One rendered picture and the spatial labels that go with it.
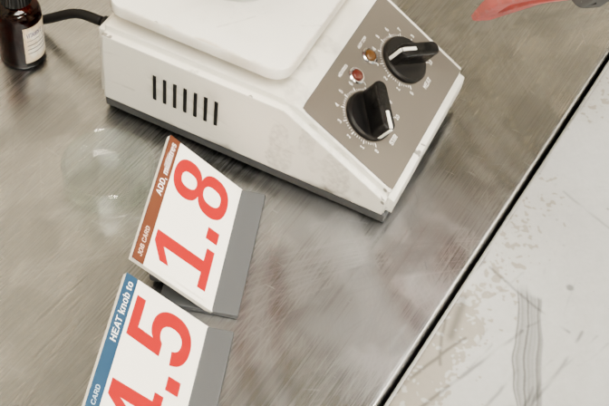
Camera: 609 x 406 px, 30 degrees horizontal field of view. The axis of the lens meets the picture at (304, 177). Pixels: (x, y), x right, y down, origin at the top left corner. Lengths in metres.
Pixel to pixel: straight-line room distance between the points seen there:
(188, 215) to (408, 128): 0.15
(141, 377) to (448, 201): 0.23
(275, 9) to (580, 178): 0.22
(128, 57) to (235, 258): 0.14
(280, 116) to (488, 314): 0.16
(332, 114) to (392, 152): 0.05
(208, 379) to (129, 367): 0.05
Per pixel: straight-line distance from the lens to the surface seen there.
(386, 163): 0.67
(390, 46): 0.71
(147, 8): 0.67
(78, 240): 0.67
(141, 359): 0.59
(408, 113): 0.70
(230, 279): 0.65
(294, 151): 0.67
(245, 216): 0.68
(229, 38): 0.66
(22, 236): 0.68
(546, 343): 0.66
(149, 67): 0.69
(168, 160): 0.66
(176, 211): 0.64
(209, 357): 0.62
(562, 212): 0.72
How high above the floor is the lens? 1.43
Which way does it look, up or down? 49 degrees down
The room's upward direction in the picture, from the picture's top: 8 degrees clockwise
